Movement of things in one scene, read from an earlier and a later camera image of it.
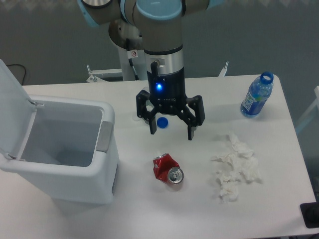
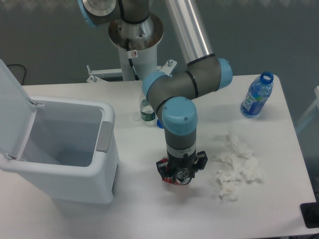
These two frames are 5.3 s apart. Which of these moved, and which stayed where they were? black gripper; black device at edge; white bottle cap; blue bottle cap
Moved: black gripper
Stayed: white bottle cap; black device at edge; blue bottle cap
